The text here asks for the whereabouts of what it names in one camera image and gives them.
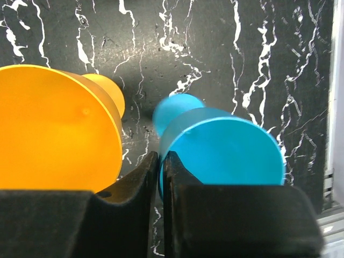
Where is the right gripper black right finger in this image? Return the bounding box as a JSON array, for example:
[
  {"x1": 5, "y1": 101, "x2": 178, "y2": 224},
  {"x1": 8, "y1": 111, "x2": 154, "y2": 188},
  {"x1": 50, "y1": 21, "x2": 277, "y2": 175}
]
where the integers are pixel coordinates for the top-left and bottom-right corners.
[{"x1": 162, "y1": 152, "x2": 324, "y2": 257}]

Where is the orange plastic wine glass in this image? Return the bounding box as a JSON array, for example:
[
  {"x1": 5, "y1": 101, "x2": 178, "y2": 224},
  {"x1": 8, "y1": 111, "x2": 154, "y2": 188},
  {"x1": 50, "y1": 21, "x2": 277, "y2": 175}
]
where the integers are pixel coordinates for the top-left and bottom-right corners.
[{"x1": 1, "y1": 64, "x2": 125, "y2": 193}]

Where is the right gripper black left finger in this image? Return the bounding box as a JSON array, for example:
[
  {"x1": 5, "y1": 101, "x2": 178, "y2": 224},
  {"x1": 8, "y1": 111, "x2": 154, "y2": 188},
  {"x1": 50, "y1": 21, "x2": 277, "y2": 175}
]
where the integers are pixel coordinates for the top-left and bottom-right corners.
[{"x1": 1, "y1": 152, "x2": 158, "y2": 257}]

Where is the blue plastic wine glass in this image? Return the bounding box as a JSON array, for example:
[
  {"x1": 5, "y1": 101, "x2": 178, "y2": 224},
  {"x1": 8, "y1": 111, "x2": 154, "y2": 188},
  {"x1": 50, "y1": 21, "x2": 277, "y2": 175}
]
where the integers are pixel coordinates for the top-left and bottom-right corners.
[{"x1": 153, "y1": 94, "x2": 286, "y2": 185}]

